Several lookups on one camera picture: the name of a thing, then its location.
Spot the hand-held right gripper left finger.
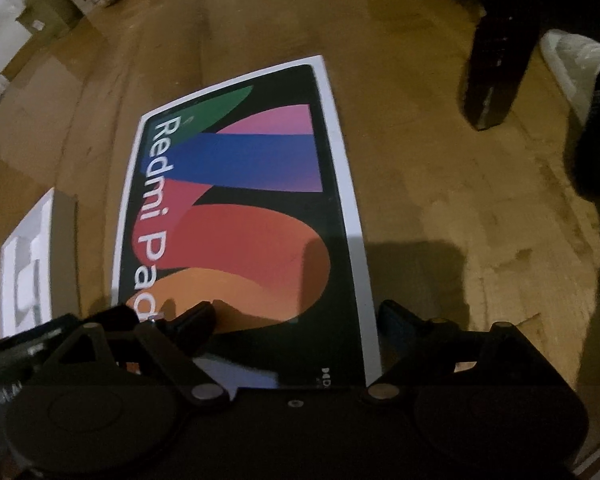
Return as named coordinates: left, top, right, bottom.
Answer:
left=37, top=300, right=231, bottom=408

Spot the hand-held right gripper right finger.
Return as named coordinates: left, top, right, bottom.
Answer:
left=360, top=300, right=543, bottom=406

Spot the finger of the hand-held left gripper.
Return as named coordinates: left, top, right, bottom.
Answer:
left=82, top=304, right=150, bottom=336

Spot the white cardboard box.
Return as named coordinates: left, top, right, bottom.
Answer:
left=0, top=187, right=79, bottom=339

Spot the colourful printed box lid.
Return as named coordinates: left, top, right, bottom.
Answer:
left=111, top=55, right=382, bottom=392

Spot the brown cardboard box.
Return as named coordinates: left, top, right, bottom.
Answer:
left=0, top=0, right=87, bottom=82

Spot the white slipper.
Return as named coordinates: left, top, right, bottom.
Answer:
left=538, top=30, right=600, bottom=127

